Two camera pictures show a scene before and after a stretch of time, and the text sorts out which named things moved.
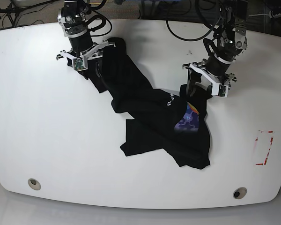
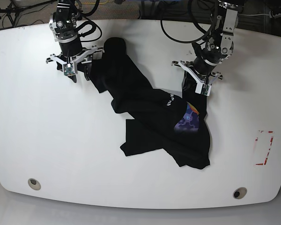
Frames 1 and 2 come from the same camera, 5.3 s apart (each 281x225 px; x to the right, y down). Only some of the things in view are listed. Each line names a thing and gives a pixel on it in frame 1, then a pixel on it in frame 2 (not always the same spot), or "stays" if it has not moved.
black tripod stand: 13,12 stays
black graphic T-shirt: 169,120 stays
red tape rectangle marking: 256,139 stays
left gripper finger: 97,69 → 86,69
